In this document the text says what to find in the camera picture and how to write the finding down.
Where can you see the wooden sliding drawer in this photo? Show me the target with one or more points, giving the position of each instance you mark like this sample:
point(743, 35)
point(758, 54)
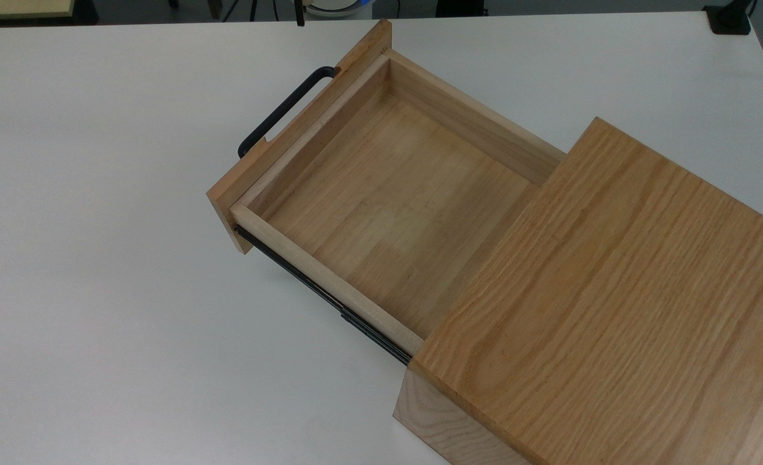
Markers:
point(394, 206)

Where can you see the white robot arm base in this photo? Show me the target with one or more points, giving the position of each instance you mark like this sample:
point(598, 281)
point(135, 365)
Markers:
point(336, 6)

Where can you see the black tripod legs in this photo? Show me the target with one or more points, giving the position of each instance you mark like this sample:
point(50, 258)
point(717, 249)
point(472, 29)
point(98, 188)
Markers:
point(300, 14)

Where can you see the black background box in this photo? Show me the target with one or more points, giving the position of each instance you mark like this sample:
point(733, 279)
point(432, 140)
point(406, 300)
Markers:
point(460, 6)

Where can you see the oak wooden cabinet box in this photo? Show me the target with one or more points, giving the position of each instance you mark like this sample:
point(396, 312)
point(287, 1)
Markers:
point(614, 310)

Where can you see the beige background table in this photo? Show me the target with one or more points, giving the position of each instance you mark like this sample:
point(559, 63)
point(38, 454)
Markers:
point(19, 8)

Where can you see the black drawer slide rail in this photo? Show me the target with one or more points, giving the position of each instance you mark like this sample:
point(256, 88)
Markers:
point(329, 297)

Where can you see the black table clamp mount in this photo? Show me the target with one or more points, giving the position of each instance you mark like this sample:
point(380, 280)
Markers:
point(729, 19)

